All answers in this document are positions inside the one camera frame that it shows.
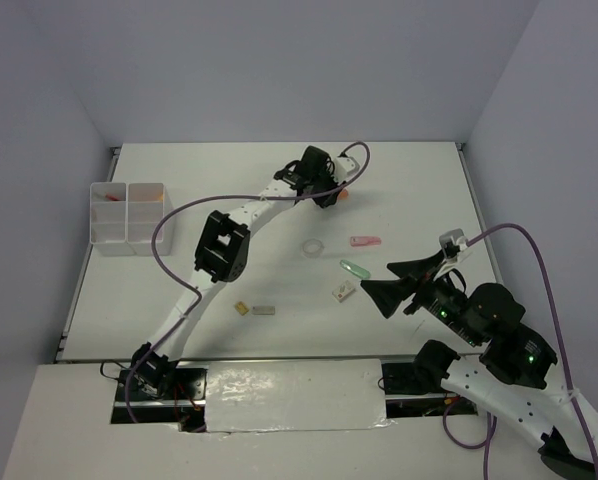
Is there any pink correction tape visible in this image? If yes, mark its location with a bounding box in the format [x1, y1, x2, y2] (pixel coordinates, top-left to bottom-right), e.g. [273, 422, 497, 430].
[349, 236, 382, 248]

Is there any white compartment box right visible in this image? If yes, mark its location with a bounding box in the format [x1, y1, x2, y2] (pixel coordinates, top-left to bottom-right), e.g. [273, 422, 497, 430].
[126, 183, 172, 257]

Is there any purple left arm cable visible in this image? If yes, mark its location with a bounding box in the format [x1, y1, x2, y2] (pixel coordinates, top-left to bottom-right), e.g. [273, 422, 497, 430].
[123, 141, 371, 424]

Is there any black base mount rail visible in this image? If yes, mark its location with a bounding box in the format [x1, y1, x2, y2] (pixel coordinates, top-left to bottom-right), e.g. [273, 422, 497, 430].
[110, 358, 477, 434]

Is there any yellow eraser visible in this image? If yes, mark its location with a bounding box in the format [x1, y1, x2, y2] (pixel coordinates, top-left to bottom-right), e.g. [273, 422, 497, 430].
[234, 301, 250, 316]

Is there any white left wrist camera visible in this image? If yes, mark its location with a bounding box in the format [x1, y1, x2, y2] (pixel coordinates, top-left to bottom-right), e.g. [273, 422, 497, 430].
[332, 156, 360, 182]

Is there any white compartment box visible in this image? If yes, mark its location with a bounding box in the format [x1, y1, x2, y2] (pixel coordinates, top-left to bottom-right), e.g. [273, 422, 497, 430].
[126, 183, 172, 257]
[89, 182, 127, 246]

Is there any white compartment box left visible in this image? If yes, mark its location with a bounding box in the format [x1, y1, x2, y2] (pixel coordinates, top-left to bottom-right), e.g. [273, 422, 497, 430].
[89, 182, 127, 246]

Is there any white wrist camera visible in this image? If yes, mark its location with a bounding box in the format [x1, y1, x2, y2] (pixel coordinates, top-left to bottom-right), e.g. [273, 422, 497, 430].
[332, 156, 360, 182]
[436, 229, 471, 278]

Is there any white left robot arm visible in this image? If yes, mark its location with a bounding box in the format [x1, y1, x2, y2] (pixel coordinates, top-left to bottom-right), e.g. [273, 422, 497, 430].
[128, 146, 365, 399]

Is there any white red small box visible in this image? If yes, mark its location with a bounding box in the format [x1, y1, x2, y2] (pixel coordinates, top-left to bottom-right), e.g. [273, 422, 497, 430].
[332, 280, 356, 303]

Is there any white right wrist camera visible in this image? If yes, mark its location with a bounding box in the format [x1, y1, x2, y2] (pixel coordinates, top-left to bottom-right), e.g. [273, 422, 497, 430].
[436, 229, 471, 278]

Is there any grey eraser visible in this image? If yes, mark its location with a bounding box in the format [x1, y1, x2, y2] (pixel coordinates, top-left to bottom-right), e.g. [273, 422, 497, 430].
[252, 305, 276, 316]

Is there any white taped cover panel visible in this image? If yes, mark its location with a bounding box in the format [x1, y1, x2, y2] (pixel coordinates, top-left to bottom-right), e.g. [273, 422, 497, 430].
[205, 359, 389, 433]

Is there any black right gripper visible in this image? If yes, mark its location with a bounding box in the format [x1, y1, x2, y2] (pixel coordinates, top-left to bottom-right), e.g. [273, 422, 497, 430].
[358, 248, 481, 344]

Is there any clear tape roll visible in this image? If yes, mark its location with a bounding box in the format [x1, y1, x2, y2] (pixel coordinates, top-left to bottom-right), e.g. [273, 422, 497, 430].
[301, 238, 325, 258]

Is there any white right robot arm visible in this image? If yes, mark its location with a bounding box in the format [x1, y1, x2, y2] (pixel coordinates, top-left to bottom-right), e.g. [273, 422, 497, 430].
[360, 252, 598, 479]

